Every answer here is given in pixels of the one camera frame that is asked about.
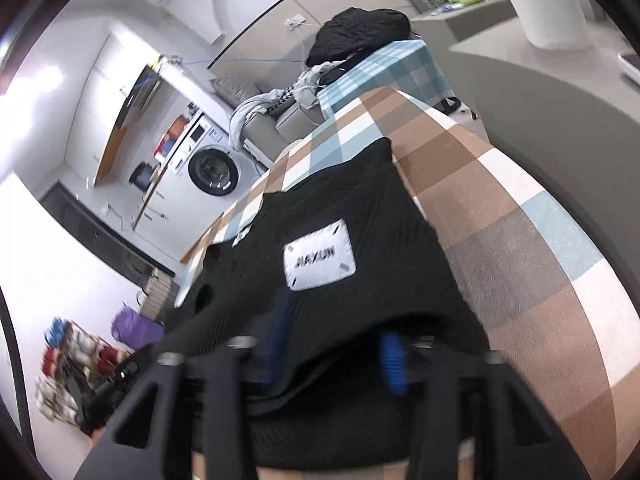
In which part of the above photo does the black knit sweater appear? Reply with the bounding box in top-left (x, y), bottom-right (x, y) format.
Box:
top-left (154, 138), bottom-right (489, 470)

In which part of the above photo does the grey white clothes heap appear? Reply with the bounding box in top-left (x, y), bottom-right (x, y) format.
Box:
top-left (229, 61), bottom-right (344, 151)

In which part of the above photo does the black clothes pile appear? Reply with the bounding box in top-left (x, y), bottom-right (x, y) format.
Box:
top-left (306, 8), bottom-right (411, 67)

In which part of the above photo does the wooden shoe rack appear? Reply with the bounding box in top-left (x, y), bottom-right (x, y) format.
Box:
top-left (35, 318), bottom-right (131, 426)

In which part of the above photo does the purple storage bag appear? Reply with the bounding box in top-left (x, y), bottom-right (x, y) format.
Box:
top-left (111, 306), bottom-right (164, 350)

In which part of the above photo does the woven laundry basket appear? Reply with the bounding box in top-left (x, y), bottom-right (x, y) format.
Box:
top-left (137, 269), bottom-right (180, 324)

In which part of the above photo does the brown blue checkered tablecloth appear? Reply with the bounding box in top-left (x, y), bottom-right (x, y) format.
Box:
top-left (183, 88), bottom-right (639, 479)

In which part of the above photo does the white front-load washing machine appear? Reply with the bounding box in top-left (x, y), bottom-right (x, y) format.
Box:
top-left (160, 113), bottom-right (262, 197)

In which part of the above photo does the black pot on counter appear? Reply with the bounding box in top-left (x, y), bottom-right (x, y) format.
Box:
top-left (128, 162), bottom-right (155, 193)

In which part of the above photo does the grey sofa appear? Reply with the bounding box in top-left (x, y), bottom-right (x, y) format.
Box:
top-left (210, 74), bottom-right (326, 162)

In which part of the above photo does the light blue checkered cloth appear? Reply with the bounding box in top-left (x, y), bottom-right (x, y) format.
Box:
top-left (318, 39), bottom-right (454, 119)

